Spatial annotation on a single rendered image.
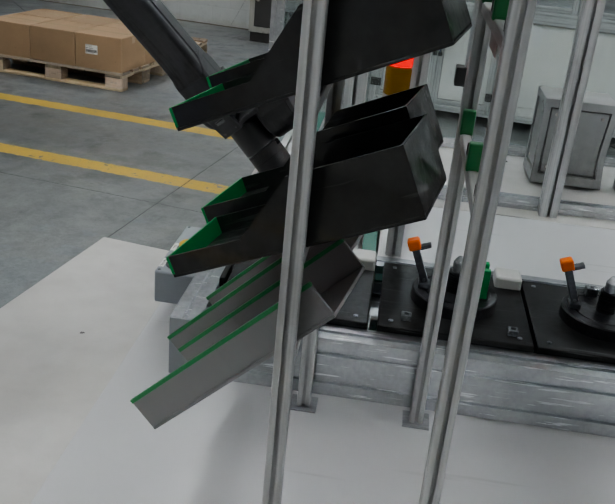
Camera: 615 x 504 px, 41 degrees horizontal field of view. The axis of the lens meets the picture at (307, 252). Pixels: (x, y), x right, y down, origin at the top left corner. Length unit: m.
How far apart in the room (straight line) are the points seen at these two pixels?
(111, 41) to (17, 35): 0.82
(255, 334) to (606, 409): 0.63
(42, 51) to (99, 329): 5.56
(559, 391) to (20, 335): 0.86
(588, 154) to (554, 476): 1.35
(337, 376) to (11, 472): 0.48
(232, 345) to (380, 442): 0.39
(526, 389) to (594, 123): 1.24
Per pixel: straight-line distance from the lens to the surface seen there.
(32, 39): 6.94
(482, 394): 1.28
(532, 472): 1.22
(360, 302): 1.33
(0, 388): 1.31
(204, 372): 0.92
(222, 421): 1.22
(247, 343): 0.87
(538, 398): 1.29
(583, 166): 2.43
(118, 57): 6.57
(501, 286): 1.46
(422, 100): 0.98
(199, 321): 1.07
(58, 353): 1.38
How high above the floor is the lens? 1.58
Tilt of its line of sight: 24 degrees down
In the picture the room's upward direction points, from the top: 5 degrees clockwise
